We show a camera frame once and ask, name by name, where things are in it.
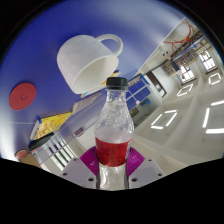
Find white ceramic mug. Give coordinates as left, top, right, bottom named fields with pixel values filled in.
left=56, top=33, right=124, bottom=95

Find blue partition panels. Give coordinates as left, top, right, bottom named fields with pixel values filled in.
left=125, top=74, right=151, bottom=111

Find ceiling lights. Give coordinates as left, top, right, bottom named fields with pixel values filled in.
left=149, top=71, right=224, bottom=135

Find clear red-labelled water bottle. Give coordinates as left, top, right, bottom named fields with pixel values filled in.
left=93, top=76, right=135, bottom=191

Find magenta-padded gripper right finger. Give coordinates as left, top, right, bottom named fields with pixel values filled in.
left=125, top=147, right=166, bottom=190

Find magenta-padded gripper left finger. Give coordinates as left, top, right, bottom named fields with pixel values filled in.
left=59, top=146, right=100, bottom=190

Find flat round red coaster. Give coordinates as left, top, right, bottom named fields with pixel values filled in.
left=8, top=82, right=37, bottom=112

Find large yellow book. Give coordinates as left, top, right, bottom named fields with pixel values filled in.
left=29, top=111, right=73, bottom=141

